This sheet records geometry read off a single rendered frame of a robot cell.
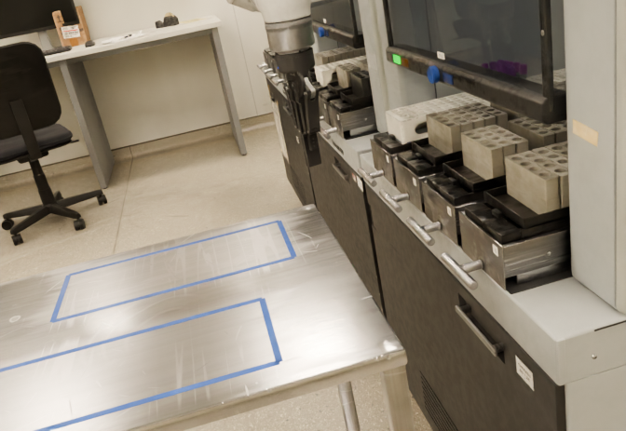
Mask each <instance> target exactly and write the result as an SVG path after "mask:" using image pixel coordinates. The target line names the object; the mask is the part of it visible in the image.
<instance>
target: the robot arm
mask: <svg viewBox="0 0 626 431"><path fill-rule="evenodd" d="M226 1H227V3H228V4H231V5H234V6H237V7H242V8H244V9H247V10H249V11H251V12H254V11H257V12H260V13H262V16H263V18H264V22H265V29H266V34H267V40H268V44H269V49H270V51H272V52H277V53H276V54H275V59H276V64H277V69H278V72H279V73H281V74H286V79H287V82H285V83H282V86H283V88H284V91H285V93H286V96H287V100H288V103H289V106H290V110H291V113H292V117H293V122H294V126H295V128H296V129H299V132H300V135H301V141H302V145H303V151H304V156H305V161H306V166H308V167H313V166H317V165H319V164H321V158H320V148H319V143H318V137H317V132H320V109H319V93H320V90H319V88H318V87H314V88H313V86H312V80H311V77H310V73H309V69H310V68H313V67H314V66H315V59H314V53H313V47H311V46H312V45H314V44H315V36H314V31H313V25H312V18H311V12H310V4H311V0H226Z"/></svg>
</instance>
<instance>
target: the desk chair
mask: <svg viewBox="0 0 626 431"><path fill-rule="evenodd" d="M60 117H61V105H60V102H59V99H58V95H57V92H56V89H55V87H54V84H53V81H52V78H51V75H50V72H49V69H48V64H47V61H46V58H45V55H44V53H43V51H42V49H41V48H40V47H39V46H37V45H36V44H34V43H31V42H19V43H14V44H10V45H5V46H1V47H0V165H4V164H7V163H10V162H13V161H16V160H17V161H18V162H19V163H21V164H22V163H26V162H29V164H30V167H31V169H32V172H33V175H34V180H35V183H36V186H37V189H38V190H37V191H38V194H39V195H40V198H41V201H42V204H41V205H37V206H32V207H29V208H25V209H18V210H14V211H10V212H7V213H5V214H3V218H4V219H5V220H3V222H2V225H1V226H2V228H3V229H4V230H10V229H11V228H12V226H13V225H14V221H13V220H12V219H11V218H18V217H23V216H29V217H28V218H26V219H25V220H23V221H22V222H20V223H19V224H17V225H16V226H15V227H13V228H12V229H11V230H10V234H11V235H14V236H11V238H12V240H13V243H14V245H15V246H17V245H18V242H20V243H23V240H22V238H21V235H20V234H18V233H19V232H21V231H22V230H24V229H26V228H27V227H29V226H31V225H32V224H34V223H36V222H38V221H40V220H41V219H43V218H44V217H46V216H48V214H50V213H52V214H56V215H60V216H64V217H68V218H72V219H76V221H74V227H75V230H76V231H77V230H80V228H81V229H85V228H86V225H85V222H84V220H83V219H79V218H80V217H81V215H80V214H79V213H78V212H77V211H74V210H72V209H68V208H66V207H68V206H71V205H73V204H76V203H79V202H82V201H85V200H88V199H91V198H93V197H95V196H97V200H98V202H99V205H102V202H103V203H104V204H106V203H107V199H106V196H105V195H103V192H102V189H101V190H94V191H91V192H87V193H84V194H80V195H74V196H70V197H66V198H63V197H62V194H61V192H60V191H56V192H55V193H54V195H53V193H52V190H51V188H50V186H49V185H48V181H47V178H46V175H45V173H44V172H43V170H42V168H41V165H40V163H39V160H38V159H39V158H42V157H44V156H47V155H48V151H49V150H53V149H56V148H59V147H62V146H64V145H67V144H69V143H74V142H77V141H79V140H75V141H72V140H71V139H72V137H73V133H72V132H71V131H70V130H69V129H67V128H65V127H64V126H62V125H60V124H55V123H56V122H57V121H58V120H59V119H60Z"/></svg>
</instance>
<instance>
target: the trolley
mask: <svg viewBox="0 0 626 431"><path fill-rule="evenodd" d="M406 364H407V356H406V350H405V348H404V347H403V345H402V344H401V341H400V340H399V338H398V336H397V335H396V333H395V332H394V330H393V328H391V326H390V325H389V323H388V321H387V319H386V318H385V316H384V314H383V313H382V311H381V309H380V308H379V306H378V305H377V303H376V301H375V300H374V298H373V296H372V294H371V293H370V291H369V290H368V289H367V287H366V286H365V284H364V282H363V281H362V279H361V277H360V275H359V274H358V272H357V271H356V269H355V267H354V266H353V264H352V263H351V261H350V259H349V258H348V256H347V255H346V253H345V252H344V250H343V248H342V247H341V245H340V244H339V242H338V240H337V239H336V237H335V236H334V234H333V232H332V230H331V228H330V227H329V225H328V224H327V222H326V221H325V220H324V218H323V217H322V215H321V213H320V211H319V210H318V208H317V206H316V205H315V204H314V203H313V204H309V205H305V206H302V207H298V208H294V209H288V210H284V211H281V212H277V213H273V214H269V215H265V216H262V217H258V218H254V219H250V220H247V221H244V222H237V223H233V224H229V225H226V226H222V227H218V228H214V229H210V230H208V231H204V232H200V233H196V234H192V235H189V236H182V237H178V238H174V239H172V240H168V241H164V242H160V243H156V244H153V245H149V246H145V247H141V248H137V249H132V250H128V251H124V252H120V253H117V254H113V255H109V256H105V257H101V258H98V259H94V260H91V261H87V262H83V263H77V264H73V265H69V266H65V267H62V268H58V269H54V270H51V271H47V272H44V273H40V274H36V275H32V276H26V277H22V278H18V279H15V280H11V281H8V282H4V283H0V431H184V430H187V429H190V428H194V427H197V426H200V425H204V424H208V423H212V422H215V421H219V420H222V419H224V418H228V417H231V416H234V415H238V414H241V413H243V412H247V411H252V410H256V409H259V408H263V407H265V406H268V405H272V404H275V403H278V402H281V401H284V400H287V399H291V398H294V397H300V396H302V395H306V394H309V393H312V392H316V391H319V390H321V389H325V388H328V387H331V386H335V385H337V388H338V393H339V397H340V402H341V407H342V411H343V415H344V420H345V425H346V429H347V431H361V429H360V424H359V419H358V414H357V410H356V405H355V400H354V396H353V391H352V386H351V381H353V380H356V379H360V378H362V377H365V376H369V375H372V374H375V373H378V372H379V374H380V379H381V384H382V390H383V396H384V400H385V406H386V412H387V417H388V427H389V431H415V423H414V417H413V411H412V405H411V399H410V393H409V386H408V381H407V375H406V368H405V365H406Z"/></svg>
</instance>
